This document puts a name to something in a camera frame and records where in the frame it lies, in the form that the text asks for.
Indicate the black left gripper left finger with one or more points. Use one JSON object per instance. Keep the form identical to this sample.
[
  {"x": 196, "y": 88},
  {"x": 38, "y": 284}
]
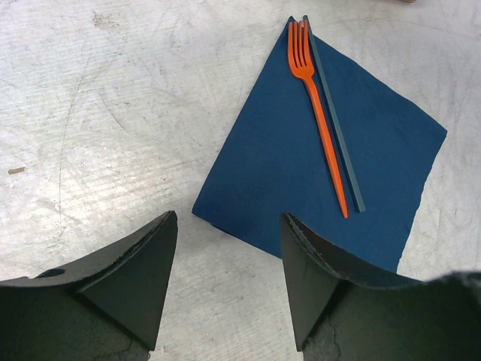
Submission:
[{"x": 103, "y": 306}]

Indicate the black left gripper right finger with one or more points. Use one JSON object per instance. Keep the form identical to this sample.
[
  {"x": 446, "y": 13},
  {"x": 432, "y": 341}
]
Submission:
[{"x": 344, "y": 308}]

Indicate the teal plastic knife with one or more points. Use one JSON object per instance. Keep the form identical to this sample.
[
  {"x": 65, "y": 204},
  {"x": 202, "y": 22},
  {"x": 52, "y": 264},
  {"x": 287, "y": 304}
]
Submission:
[{"x": 344, "y": 153}]

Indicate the blue paper napkin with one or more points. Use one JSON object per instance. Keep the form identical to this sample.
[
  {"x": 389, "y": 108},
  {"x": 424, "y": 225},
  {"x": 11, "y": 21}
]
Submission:
[{"x": 273, "y": 162}]

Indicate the orange plastic fork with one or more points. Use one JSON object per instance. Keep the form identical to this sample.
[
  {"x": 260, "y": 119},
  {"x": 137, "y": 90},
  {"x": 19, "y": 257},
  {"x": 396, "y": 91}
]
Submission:
[{"x": 301, "y": 67}]

